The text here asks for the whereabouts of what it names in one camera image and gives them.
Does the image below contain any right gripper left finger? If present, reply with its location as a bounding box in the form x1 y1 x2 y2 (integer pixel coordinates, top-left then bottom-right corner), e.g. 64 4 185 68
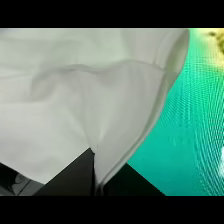
33 147 97 197

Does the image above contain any white garment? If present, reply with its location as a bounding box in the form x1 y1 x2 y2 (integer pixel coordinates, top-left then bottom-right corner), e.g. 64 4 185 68
0 28 191 197

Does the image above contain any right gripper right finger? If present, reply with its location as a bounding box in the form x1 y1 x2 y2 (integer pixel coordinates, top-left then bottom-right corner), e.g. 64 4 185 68
99 162 167 197

